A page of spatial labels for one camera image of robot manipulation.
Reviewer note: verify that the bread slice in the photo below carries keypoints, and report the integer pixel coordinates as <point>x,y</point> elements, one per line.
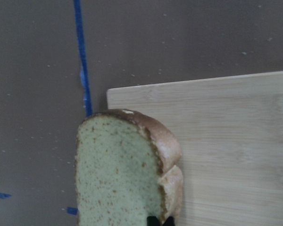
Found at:
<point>126,170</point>

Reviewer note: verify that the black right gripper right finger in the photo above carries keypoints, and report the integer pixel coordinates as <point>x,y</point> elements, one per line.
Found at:
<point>169,221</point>

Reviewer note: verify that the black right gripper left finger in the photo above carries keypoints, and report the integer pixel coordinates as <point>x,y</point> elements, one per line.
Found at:
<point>152,221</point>

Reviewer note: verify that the wooden cutting board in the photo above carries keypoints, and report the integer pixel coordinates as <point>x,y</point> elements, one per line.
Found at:
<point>231,134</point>

